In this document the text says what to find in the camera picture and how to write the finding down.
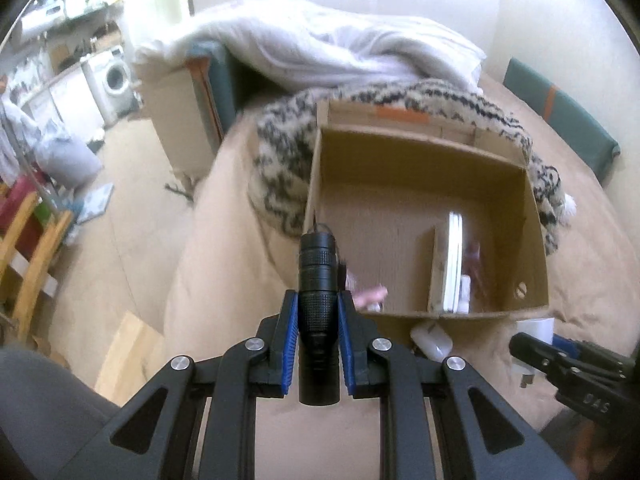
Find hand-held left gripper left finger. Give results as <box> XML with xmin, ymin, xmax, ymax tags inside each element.
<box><xmin>70</xmin><ymin>289</ymin><xmax>301</xmax><ymax>480</ymax></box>

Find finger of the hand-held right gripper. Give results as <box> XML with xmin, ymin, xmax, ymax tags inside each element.
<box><xmin>552</xmin><ymin>339</ymin><xmax>640</xmax><ymax>385</ymax></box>
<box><xmin>509</xmin><ymin>332</ymin><xmax>640</xmax><ymax>418</ymax></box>

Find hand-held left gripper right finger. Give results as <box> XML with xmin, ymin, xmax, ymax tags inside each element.
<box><xmin>337</xmin><ymin>291</ymin><xmax>576</xmax><ymax>480</ymax></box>

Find black flashlight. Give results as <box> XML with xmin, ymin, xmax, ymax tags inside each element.
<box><xmin>297</xmin><ymin>215</ymin><xmax>351</xmax><ymax>406</ymax></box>

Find white power adapter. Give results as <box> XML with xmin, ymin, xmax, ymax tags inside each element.
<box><xmin>515</xmin><ymin>317</ymin><xmax>557</xmax><ymax>390</ymax></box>

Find pink paw-shaped case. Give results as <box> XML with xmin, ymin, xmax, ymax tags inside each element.
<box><xmin>350</xmin><ymin>285</ymin><xmax>390</xmax><ymax>311</ymax></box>

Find white box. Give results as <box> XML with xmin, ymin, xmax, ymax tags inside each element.
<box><xmin>427</xmin><ymin>211</ymin><xmax>466</xmax><ymax>315</ymax></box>

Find clear plastic packet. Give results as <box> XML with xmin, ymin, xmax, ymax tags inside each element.
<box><xmin>465</xmin><ymin>240</ymin><xmax>488</xmax><ymax>306</ymax></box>

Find brown cardboard box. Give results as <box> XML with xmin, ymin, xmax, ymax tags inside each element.
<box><xmin>302</xmin><ymin>100</ymin><xmax>551</xmax><ymax>320</ymax></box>

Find white rounded object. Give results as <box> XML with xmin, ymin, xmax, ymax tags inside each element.
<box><xmin>410</xmin><ymin>321</ymin><xmax>454</xmax><ymax>362</ymax></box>

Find light wooden board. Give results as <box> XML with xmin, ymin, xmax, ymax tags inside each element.
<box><xmin>95</xmin><ymin>310</ymin><xmax>166</xmax><ymax>406</ymax></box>

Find black and white knit blanket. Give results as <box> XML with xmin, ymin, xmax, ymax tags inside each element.
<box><xmin>247</xmin><ymin>80</ymin><xmax>568</xmax><ymax>256</ymax></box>

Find green cushion with orange stripe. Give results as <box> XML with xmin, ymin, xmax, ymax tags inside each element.
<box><xmin>502</xmin><ymin>57</ymin><xmax>621</xmax><ymax>183</ymax></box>
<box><xmin>187</xmin><ymin>45</ymin><xmax>251</xmax><ymax>146</ymax></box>

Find bathroom scale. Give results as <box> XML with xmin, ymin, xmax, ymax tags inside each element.
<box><xmin>75</xmin><ymin>182</ymin><xmax>116</xmax><ymax>223</ymax></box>

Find cream wooden cabinet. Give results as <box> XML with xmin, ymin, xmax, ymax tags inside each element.
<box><xmin>140</xmin><ymin>62</ymin><xmax>221</xmax><ymax>181</ymax></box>

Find yellow wooden chair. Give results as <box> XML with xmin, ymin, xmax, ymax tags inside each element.
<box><xmin>0</xmin><ymin>192</ymin><xmax>76</xmax><ymax>331</ymax></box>

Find grey stuffed bag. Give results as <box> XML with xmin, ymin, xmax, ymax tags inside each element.
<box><xmin>37</xmin><ymin>135</ymin><xmax>101</xmax><ymax>188</ymax></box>

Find white duvet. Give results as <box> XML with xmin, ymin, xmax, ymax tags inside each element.
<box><xmin>135</xmin><ymin>0</ymin><xmax>487</xmax><ymax>95</ymax></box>

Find red box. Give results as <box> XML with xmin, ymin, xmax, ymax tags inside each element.
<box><xmin>0</xmin><ymin>175</ymin><xmax>43</xmax><ymax>251</ymax></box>

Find white washing machine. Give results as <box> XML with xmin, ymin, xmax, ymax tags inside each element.
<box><xmin>82</xmin><ymin>46</ymin><xmax>138</xmax><ymax>123</ymax></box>

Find white kitchen counter cabinet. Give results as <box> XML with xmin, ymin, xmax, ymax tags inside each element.
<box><xmin>22</xmin><ymin>67</ymin><xmax>106</xmax><ymax>131</ymax></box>

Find hanging light cloths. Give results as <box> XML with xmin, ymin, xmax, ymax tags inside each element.
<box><xmin>0</xmin><ymin>102</ymin><xmax>43</xmax><ymax>186</ymax></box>

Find white water heater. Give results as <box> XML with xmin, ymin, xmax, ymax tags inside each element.
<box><xmin>22</xmin><ymin>2</ymin><xmax>68</xmax><ymax>36</ymax></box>

